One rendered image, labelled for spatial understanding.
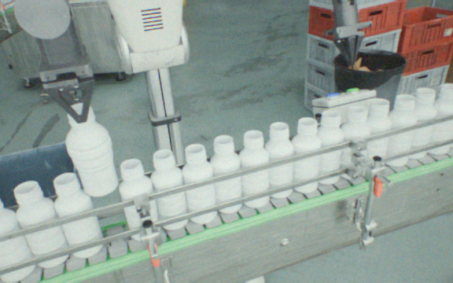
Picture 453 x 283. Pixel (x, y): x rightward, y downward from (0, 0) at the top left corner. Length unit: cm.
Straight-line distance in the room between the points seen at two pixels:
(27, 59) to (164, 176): 408
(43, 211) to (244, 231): 38
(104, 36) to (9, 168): 313
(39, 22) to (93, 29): 386
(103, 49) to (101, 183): 375
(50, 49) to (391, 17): 292
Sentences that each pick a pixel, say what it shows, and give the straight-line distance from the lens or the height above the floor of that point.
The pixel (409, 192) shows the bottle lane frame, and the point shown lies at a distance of 101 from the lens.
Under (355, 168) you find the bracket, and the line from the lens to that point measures 85.
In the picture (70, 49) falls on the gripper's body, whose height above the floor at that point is 139.
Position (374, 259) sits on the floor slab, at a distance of 213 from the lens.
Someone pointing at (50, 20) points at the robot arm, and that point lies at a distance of 50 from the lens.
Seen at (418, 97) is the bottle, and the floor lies 115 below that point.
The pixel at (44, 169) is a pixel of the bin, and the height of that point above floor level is 87.
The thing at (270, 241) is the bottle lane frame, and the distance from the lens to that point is 85.
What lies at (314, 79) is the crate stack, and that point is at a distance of 329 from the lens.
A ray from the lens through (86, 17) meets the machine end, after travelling 434.
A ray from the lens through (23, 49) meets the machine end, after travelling 468.
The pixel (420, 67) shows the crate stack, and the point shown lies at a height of 26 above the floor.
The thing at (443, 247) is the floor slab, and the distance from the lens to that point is 231.
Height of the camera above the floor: 153
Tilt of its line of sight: 31 degrees down
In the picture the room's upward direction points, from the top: 5 degrees counter-clockwise
